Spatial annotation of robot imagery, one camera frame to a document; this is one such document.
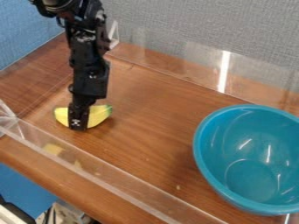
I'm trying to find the white cluttered object below table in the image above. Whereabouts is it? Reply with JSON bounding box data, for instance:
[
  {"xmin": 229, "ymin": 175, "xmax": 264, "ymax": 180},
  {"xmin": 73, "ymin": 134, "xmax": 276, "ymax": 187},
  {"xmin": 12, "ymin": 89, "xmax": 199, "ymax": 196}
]
[{"xmin": 35, "ymin": 199, "xmax": 96, "ymax": 224}]

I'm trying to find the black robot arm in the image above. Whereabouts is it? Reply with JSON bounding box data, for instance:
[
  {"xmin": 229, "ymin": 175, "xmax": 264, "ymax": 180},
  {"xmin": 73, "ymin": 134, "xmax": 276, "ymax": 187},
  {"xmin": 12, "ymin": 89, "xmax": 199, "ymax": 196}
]
[{"xmin": 28, "ymin": 0, "xmax": 112, "ymax": 130}]

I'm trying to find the dark object under table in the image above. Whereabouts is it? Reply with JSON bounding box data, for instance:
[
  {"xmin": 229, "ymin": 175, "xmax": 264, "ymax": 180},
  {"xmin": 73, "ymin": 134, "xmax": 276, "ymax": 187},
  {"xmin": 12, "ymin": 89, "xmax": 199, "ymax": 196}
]
[{"xmin": 0, "ymin": 195, "xmax": 36, "ymax": 224}]

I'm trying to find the clear acrylic front barrier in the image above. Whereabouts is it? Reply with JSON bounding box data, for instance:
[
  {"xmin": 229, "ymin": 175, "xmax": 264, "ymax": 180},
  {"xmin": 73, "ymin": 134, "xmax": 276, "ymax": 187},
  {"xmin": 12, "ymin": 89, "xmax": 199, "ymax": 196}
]
[{"xmin": 0, "ymin": 101, "xmax": 228, "ymax": 224}]

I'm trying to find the clear acrylic back barrier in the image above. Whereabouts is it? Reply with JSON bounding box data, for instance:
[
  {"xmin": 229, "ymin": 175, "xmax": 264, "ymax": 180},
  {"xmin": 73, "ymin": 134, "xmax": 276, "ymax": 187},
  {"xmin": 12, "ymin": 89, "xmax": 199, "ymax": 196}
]
[{"xmin": 108, "ymin": 20, "xmax": 299, "ymax": 114}]

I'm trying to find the clear acrylic corner bracket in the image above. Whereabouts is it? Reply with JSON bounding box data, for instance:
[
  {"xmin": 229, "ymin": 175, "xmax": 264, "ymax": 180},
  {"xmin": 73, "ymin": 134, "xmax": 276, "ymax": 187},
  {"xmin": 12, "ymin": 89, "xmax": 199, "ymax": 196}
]
[{"xmin": 108, "ymin": 21, "xmax": 119, "ymax": 49}]

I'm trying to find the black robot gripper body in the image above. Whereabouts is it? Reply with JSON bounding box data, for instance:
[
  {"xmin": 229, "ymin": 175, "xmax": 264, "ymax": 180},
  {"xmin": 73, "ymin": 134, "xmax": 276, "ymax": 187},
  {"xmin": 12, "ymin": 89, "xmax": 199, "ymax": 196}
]
[{"xmin": 69, "ymin": 56, "xmax": 109, "ymax": 105}]

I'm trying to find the clear acrylic barrier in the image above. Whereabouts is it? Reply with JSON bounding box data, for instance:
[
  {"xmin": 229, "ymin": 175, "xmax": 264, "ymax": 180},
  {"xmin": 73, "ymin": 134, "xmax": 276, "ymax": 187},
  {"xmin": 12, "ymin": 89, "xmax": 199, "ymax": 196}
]
[
  {"xmin": 108, "ymin": 20, "xmax": 299, "ymax": 114},
  {"xmin": 0, "ymin": 101, "xmax": 228, "ymax": 224}
]

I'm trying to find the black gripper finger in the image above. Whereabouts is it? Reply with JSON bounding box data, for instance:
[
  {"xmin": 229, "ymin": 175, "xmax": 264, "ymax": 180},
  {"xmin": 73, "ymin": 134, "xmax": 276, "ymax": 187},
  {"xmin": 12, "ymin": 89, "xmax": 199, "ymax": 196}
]
[{"xmin": 68, "ymin": 102, "xmax": 89, "ymax": 130}]

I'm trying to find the blue plastic bowl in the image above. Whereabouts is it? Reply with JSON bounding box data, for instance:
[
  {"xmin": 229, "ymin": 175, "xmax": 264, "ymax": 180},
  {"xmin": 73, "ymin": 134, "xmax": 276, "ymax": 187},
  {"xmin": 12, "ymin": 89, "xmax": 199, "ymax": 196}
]
[{"xmin": 192, "ymin": 104, "xmax": 299, "ymax": 216}]

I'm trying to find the yellow toy banana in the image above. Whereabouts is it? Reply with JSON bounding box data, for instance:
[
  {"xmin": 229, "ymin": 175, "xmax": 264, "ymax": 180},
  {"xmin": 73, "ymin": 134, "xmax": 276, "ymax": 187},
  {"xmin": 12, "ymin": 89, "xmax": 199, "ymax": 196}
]
[{"xmin": 53, "ymin": 105, "xmax": 112, "ymax": 129}]

